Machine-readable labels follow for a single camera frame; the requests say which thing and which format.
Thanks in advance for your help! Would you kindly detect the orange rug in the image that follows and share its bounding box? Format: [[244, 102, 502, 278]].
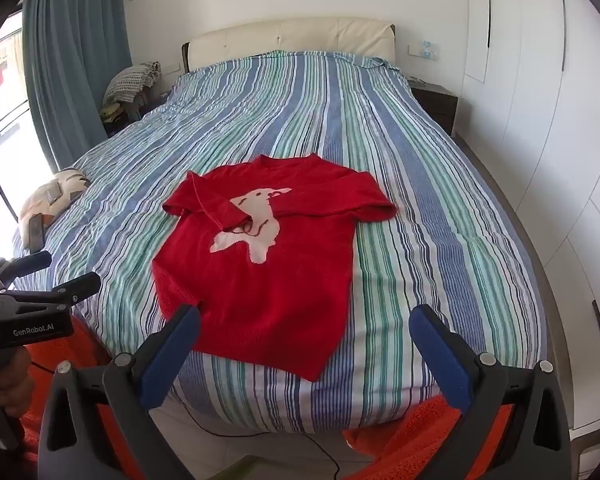
[[20, 317, 521, 480]]

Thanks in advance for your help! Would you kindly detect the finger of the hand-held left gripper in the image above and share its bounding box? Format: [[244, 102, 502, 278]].
[[0, 271, 102, 307], [0, 251, 52, 282]]

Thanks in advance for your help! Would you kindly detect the window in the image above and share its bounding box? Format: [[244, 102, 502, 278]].
[[0, 10, 56, 183]]

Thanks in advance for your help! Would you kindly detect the person's left hand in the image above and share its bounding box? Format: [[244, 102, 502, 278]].
[[0, 344, 37, 417]]

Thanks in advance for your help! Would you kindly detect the cream padded headboard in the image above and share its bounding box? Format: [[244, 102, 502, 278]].
[[182, 17, 397, 73]]

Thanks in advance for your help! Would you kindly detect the red knitted sweater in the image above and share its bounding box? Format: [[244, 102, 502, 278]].
[[152, 154, 397, 382]]

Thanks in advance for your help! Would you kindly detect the patterned beige cushion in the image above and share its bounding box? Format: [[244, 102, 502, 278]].
[[19, 167, 92, 253]]

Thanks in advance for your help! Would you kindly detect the white wall switch panel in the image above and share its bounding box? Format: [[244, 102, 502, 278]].
[[408, 40, 440, 59]]

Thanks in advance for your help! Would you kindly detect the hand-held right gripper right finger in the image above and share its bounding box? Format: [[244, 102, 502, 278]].
[[409, 304, 573, 480]]

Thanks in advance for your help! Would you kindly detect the blue curtain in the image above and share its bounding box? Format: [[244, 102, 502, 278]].
[[22, 0, 133, 173]]

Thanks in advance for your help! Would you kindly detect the checked grey cloth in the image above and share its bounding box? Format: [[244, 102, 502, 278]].
[[104, 61, 162, 106]]

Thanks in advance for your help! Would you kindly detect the bed with striped cover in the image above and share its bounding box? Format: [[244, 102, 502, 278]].
[[12, 50, 548, 436]]

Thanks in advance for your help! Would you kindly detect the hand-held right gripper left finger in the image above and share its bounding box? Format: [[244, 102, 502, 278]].
[[39, 304, 202, 480]]

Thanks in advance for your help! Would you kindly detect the dark phone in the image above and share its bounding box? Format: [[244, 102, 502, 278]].
[[25, 213, 46, 252]]

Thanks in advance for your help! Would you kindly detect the dark wooden nightstand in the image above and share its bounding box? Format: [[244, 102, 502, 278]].
[[102, 91, 172, 138], [409, 82, 458, 136]]

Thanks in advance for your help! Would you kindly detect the white wardrobe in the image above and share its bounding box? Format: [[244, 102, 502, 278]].
[[462, 0, 600, 443]]

